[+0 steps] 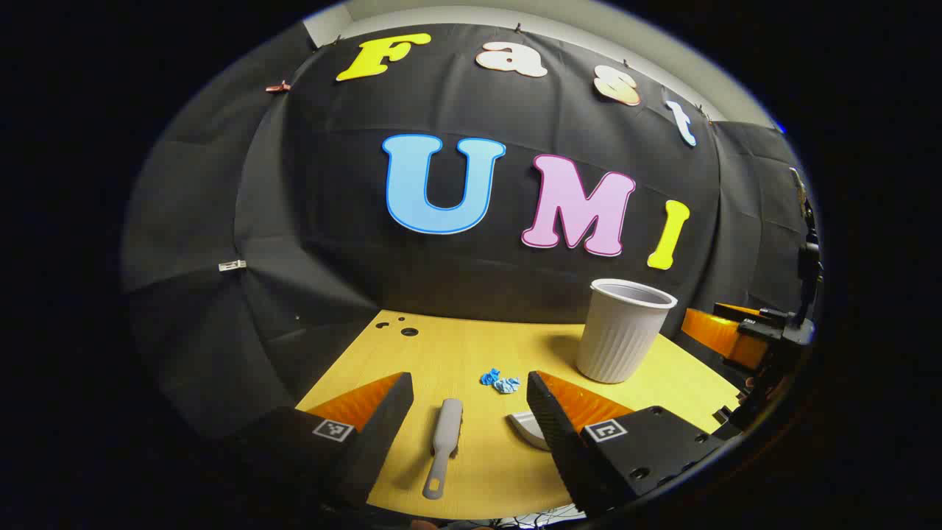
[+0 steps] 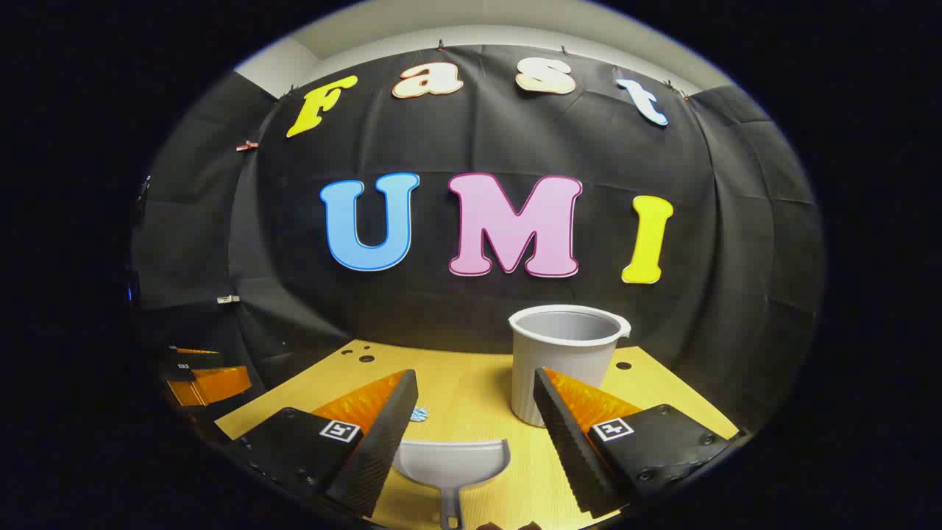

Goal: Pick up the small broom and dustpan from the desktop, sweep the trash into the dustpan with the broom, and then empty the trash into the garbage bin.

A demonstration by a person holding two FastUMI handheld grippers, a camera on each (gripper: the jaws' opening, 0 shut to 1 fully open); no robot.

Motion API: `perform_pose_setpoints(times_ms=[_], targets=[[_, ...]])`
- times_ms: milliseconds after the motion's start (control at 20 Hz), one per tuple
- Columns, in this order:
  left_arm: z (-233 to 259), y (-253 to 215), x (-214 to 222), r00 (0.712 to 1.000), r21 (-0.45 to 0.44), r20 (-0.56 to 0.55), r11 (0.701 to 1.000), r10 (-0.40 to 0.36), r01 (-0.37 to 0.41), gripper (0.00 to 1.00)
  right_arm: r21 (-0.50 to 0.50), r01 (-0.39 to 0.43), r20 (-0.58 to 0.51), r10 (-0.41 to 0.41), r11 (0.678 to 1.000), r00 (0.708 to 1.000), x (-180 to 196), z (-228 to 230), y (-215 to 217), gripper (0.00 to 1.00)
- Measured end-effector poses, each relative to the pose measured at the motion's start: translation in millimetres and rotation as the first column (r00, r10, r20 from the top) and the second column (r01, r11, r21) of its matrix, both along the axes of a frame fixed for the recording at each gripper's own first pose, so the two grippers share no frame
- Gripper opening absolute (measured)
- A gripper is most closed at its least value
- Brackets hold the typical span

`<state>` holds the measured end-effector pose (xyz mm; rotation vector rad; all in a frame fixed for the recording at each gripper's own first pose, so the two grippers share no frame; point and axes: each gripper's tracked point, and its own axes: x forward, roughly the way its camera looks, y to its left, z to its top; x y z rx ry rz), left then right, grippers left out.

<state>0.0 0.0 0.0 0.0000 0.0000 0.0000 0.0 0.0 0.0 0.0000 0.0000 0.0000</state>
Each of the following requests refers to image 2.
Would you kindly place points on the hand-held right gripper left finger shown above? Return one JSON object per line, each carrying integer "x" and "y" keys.
{"x": 383, "y": 442}

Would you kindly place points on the white ribbed garbage bin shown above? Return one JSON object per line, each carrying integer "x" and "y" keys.
{"x": 559, "y": 368}

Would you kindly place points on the grey plastic dustpan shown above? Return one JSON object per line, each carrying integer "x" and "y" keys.
{"x": 450, "y": 462}

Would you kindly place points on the black backdrop cloth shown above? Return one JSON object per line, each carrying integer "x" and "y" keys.
{"x": 471, "y": 147}

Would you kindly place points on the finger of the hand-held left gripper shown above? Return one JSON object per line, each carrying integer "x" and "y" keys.
{"x": 217, "y": 384}
{"x": 193, "y": 358}

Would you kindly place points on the red metal clip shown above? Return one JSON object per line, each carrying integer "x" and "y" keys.
{"x": 247, "y": 146}

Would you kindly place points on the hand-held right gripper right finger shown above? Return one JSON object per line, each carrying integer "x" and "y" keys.
{"x": 570, "y": 434}

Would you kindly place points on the light blue paper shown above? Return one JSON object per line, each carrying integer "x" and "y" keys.
{"x": 419, "y": 414}

